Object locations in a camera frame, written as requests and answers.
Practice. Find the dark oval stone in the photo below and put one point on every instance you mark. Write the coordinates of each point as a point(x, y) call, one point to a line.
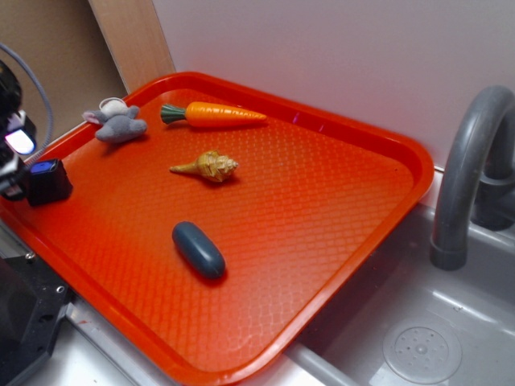
point(198, 250)

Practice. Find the grey plush bunny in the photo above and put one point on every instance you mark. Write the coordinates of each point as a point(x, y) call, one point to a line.
point(117, 122)

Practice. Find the orange toy carrot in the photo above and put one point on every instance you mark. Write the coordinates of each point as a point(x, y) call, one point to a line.
point(200, 114)

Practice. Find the grey toy faucet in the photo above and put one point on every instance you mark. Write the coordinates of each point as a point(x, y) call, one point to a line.
point(478, 179)

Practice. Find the small black box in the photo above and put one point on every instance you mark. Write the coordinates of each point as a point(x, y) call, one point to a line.
point(39, 200)

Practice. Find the grey toy sink basin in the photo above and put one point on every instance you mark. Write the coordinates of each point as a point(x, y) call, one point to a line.
point(400, 321)

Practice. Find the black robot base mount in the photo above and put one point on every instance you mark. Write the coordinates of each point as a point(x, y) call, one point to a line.
point(34, 301)

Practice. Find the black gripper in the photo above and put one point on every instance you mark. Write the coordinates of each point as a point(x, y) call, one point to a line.
point(47, 177)

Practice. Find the red plastic tray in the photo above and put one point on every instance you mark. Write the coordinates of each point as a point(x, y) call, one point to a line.
point(313, 196)

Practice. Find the tan spiral seashell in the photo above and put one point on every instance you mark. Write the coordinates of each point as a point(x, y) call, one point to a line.
point(210, 165)

